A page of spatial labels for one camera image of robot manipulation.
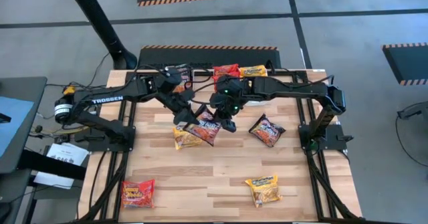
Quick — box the white plastic bin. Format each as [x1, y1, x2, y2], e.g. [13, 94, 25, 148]
[239, 66, 270, 107]
[169, 66, 195, 100]

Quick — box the yellow Creamy Chicken ramen pack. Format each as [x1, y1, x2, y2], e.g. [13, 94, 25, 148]
[239, 65, 268, 78]
[244, 175, 283, 208]
[172, 123, 203, 150]

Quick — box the blue desk pad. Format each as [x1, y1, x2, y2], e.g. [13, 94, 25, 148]
[0, 96, 35, 158]

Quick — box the red Saucy Noodles pack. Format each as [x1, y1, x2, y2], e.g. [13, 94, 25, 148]
[120, 179, 156, 209]
[213, 64, 241, 84]

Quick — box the grey desk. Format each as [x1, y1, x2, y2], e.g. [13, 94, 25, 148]
[0, 76, 48, 175]

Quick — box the white printed paper sheet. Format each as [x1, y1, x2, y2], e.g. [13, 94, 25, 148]
[45, 142, 90, 167]

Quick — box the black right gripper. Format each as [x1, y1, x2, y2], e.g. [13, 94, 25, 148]
[209, 76, 250, 134]

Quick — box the black floor cable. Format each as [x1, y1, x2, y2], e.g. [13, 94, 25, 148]
[45, 51, 111, 91]

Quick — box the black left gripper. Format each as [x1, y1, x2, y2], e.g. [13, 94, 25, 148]
[167, 89, 201, 125]

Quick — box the black desk crossbeam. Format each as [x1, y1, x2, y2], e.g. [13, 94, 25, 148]
[18, 149, 87, 181]

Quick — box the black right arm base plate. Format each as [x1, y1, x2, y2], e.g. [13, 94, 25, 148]
[298, 123, 354, 151]

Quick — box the black aluminium table frame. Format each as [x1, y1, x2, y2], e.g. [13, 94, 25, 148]
[78, 69, 360, 224]

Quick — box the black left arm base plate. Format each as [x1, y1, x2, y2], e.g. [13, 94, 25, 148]
[74, 126, 136, 152]

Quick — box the black round post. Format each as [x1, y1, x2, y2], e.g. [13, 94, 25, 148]
[64, 0, 138, 70]

